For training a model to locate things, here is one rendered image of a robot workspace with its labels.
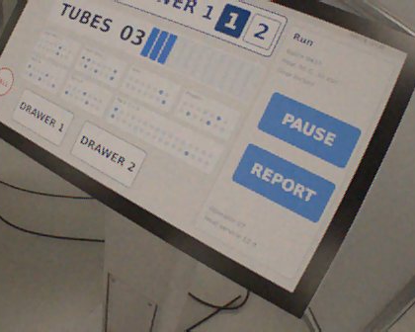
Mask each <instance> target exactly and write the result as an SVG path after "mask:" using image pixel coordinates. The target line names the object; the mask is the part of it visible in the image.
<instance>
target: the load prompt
mask: <svg viewBox="0 0 415 332"><path fill-rule="evenodd" d="M111 1H113V2H116V3H119V4H121V5H122V4H124V5H127V6H128V7H131V8H134V9H136V10H139V11H142V12H144V13H146V14H149V15H152V16H153V15H154V16H157V17H160V18H162V19H165V20H168V21H170V22H173V23H176V24H178V25H181V26H184V27H186V28H189V29H192V30H194V31H197V32H200V33H202V34H205V35H208V36H210V37H213V38H216V39H218V40H221V41H224V42H228V43H231V44H233V45H236V46H238V47H241V48H243V49H246V50H249V51H251V52H254V53H257V54H259V55H262V56H265V57H267V58H270V59H271V55H272V54H273V52H274V50H275V48H276V46H277V44H278V42H279V39H280V37H281V35H282V33H283V32H284V30H285V28H286V25H287V23H288V21H289V19H290V17H288V16H285V15H282V14H279V13H277V12H274V11H271V10H267V9H264V8H261V7H258V6H256V5H253V4H250V3H247V2H244V1H241V0H111Z"/></svg>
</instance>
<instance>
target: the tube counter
mask: <svg viewBox="0 0 415 332"><path fill-rule="evenodd" d="M113 46H115V47H116V48H118V49H121V50H123V51H125V52H128V53H130V54H132V55H135V56H137V57H139V58H142V59H144V60H146V61H149V62H151V63H153V64H156V65H158V66H160V67H163V68H165V69H167V70H170V71H172V72H174V73H177V74H179V75H181V76H184V77H186V78H188V79H191V80H193V81H195V82H198V83H200V84H202V85H205V86H207V87H209V88H211V89H213V90H215V91H218V92H220V93H222V94H225V95H227V96H229V97H232V98H234V99H237V100H239V101H241V102H244V103H246V104H249V102H250V100H251V98H252V96H253V94H254V92H255V90H256V88H257V86H258V84H259V82H260V79H261V77H262V75H263V73H264V71H265V69H266V67H264V66H261V65H259V64H256V63H253V62H251V61H248V60H247V59H244V58H241V57H239V56H236V55H234V54H231V53H228V52H226V51H223V50H220V49H218V48H215V47H213V46H210V45H207V44H205V43H202V42H200V41H195V40H193V39H190V38H188V37H185V36H182V35H180V34H177V33H175V32H172V31H169V30H167V29H164V28H161V27H159V26H156V25H154V24H151V23H148V22H146V21H143V20H142V19H139V18H136V17H132V16H130V15H127V17H126V19H125V20H124V23H123V25H122V27H121V29H120V31H119V34H118V36H117V38H116V40H115V42H114V44H113Z"/></svg>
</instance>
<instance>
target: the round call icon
mask: <svg viewBox="0 0 415 332"><path fill-rule="evenodd" d="M19 74H20V73H19V72H17V71H15V70H13V69H11V68H10V67H8V66H6V65H2V64H1V63H0V99H1V100H3V101H5V102H6V100H7V98H8V96H9V94H10V92H11V90H12V88H13V86H14V83H15V81H16V80H17V78H18V76H19Z"/></svg>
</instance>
